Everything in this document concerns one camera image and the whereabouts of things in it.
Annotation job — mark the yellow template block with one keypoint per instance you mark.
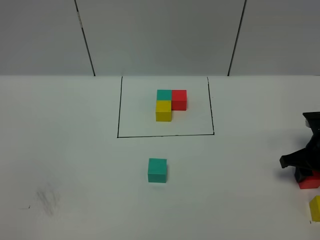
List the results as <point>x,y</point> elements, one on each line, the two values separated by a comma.
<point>163,111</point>

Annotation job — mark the green template block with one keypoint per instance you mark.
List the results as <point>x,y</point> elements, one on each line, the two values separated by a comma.
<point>164,95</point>

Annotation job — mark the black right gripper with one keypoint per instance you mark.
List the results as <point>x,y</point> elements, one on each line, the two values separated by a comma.
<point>298,159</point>

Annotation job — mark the red template block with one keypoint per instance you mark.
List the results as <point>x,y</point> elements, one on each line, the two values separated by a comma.
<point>179,100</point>

